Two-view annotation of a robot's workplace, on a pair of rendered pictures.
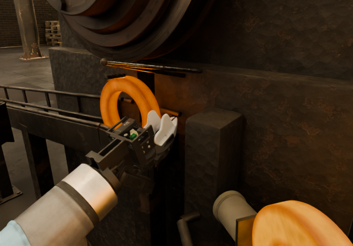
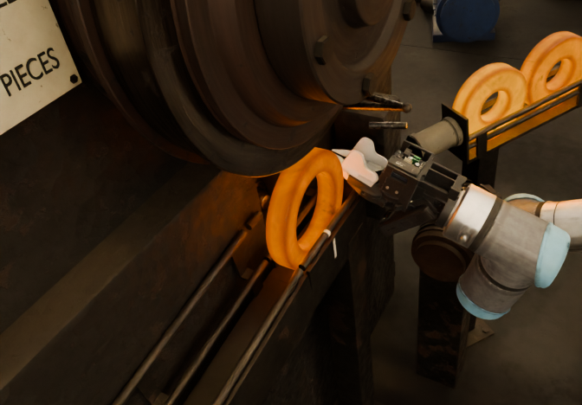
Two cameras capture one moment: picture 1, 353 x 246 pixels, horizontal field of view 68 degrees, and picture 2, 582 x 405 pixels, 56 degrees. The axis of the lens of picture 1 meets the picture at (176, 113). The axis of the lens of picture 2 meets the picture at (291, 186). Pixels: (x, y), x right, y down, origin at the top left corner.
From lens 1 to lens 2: 102 cm
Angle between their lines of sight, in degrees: 79
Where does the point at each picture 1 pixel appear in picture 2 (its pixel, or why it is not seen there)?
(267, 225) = (476, 100)
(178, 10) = not seen: hidden behind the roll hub
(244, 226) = (465, 121)
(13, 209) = not seen: outside the picture
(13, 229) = (550, 232)
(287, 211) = (488, 76)
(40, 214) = (529, 216)
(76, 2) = (383, 64)
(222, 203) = (427, 143)
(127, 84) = (318, 161)
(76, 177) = (485, 197)
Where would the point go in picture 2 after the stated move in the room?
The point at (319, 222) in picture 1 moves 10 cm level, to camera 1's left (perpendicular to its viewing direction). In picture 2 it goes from (495, 66) to (520, 93)
